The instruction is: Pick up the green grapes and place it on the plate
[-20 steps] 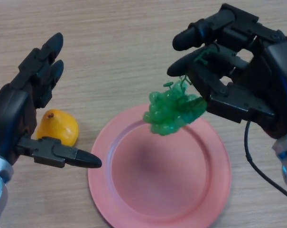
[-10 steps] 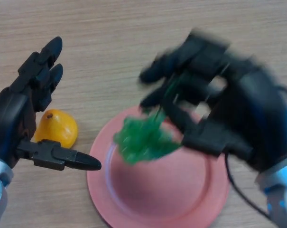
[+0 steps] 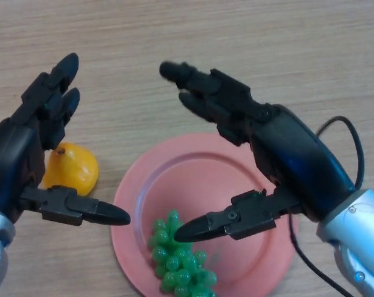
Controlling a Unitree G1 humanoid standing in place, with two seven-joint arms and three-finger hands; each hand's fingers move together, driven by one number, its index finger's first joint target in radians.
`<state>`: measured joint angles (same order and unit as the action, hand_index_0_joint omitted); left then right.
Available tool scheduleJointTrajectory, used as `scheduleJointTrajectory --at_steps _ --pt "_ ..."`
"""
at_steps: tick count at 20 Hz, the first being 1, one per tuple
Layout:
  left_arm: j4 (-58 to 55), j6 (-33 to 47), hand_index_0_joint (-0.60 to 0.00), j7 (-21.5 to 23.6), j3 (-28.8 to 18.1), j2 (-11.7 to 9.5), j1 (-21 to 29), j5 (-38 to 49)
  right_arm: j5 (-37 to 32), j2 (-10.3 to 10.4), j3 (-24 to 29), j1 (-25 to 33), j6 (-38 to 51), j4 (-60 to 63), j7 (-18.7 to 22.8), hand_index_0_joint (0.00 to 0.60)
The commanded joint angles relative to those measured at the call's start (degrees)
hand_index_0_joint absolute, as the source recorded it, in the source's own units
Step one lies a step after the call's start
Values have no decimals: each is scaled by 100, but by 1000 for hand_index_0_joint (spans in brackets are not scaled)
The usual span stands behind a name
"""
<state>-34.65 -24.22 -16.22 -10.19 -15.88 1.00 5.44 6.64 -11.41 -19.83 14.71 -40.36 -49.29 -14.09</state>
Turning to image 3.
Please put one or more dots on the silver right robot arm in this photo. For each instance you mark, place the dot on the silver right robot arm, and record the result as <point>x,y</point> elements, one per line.
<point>356,235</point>

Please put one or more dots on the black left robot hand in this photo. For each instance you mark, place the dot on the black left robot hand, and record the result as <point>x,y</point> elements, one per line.
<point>10,154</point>

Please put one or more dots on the yellow pear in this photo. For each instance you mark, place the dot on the yellow pear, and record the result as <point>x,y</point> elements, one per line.
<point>75,170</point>

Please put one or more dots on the green grape bunch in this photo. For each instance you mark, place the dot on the green grape bunch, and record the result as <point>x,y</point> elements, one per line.
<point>174,263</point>

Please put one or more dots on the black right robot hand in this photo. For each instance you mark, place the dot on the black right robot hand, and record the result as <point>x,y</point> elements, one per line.
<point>298,154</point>

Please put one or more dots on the pink round plate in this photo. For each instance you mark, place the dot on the pink round plate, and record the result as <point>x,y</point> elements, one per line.
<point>199,179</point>

